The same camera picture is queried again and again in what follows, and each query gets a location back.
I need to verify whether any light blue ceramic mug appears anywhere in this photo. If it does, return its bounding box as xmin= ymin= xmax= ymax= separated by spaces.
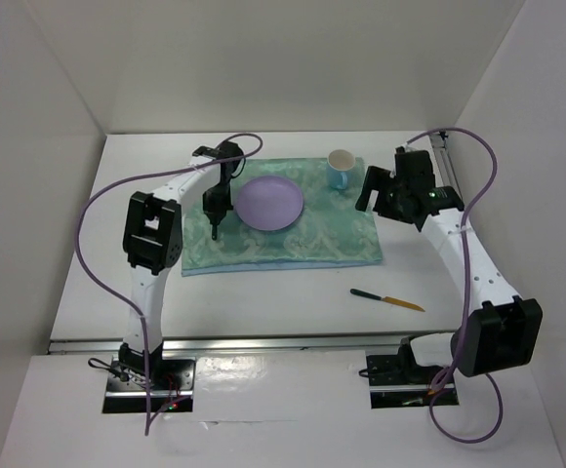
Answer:
xmin=327 ymin=149 xmax=356 ymax=190

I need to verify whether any lavender plastic plate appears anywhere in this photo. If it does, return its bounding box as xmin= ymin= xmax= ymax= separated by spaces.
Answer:
xmin=234 ymin=175 xmax=304 ymax=232

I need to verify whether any teal green cloth napkin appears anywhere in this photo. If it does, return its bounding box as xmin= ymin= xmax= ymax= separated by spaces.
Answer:
xmin=181 ymin=158 xmax=383 ymax=277

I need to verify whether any gold knife dark handle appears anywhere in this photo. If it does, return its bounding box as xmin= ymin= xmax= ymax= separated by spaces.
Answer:
xmin=349 ymin=289 xmax=425 ymax=312

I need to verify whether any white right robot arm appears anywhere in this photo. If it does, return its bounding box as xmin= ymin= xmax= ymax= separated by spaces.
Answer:
xmin=355 ymin=166 xmax=543 ymax=382

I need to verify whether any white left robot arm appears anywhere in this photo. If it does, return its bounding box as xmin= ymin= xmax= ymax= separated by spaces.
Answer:
xmin=119 ymin=141 xmax=244 ymax=389

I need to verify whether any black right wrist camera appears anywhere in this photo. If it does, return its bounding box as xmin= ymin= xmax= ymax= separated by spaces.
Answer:
xmin=394 ymin=146 xmax=435 ymax=186

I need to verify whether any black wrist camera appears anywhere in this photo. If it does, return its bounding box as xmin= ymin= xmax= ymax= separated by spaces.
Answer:
xmin=394 ymin=146 xmax=435 ymax=186
xmin=217 ymin=141 xmax=244 ymax=160

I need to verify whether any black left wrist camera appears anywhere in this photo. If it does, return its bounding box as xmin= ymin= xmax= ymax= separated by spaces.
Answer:
xmin=217 ymin=141 xmax=244 ymax=160

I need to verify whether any aluminium right frame rail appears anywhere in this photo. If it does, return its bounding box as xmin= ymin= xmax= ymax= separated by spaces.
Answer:
xmin=428 ymin=131 xmax=463 ymax=197

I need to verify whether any aluminium frame rail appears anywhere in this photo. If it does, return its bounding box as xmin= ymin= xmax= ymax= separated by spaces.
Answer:
xmin=428 ymin=131 xmax=463 ymax=197
xmin=47 ymin=331 xmax=445 ymax=356

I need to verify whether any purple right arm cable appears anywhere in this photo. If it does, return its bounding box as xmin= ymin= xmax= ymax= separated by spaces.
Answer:
xmin=404 ymin=127 xmax=505 ymax=444

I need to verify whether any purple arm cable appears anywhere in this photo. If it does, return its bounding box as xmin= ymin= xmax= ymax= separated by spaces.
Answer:
xmin=404 ymin=127 xmax=505 ymax=444
xmin=76 ymin=132 xmax=264 ymax=436

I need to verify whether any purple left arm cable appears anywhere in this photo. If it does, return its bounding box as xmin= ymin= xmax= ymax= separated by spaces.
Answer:
xmin=76 ymin=132 xmax=264 ymax=436

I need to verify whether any aluminium front frame rail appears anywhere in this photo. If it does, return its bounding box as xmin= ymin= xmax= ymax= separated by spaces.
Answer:
xmin=47 ymin=331 xmax=445 ymax=356

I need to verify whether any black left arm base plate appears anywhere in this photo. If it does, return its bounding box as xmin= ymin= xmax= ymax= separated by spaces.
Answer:
xmin=101 ymin=355 xmax=197 ymax=415

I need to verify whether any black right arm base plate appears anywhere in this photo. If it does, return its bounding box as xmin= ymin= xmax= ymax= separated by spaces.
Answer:
xmin=358 ymin=355 xmax=438 ymax=410

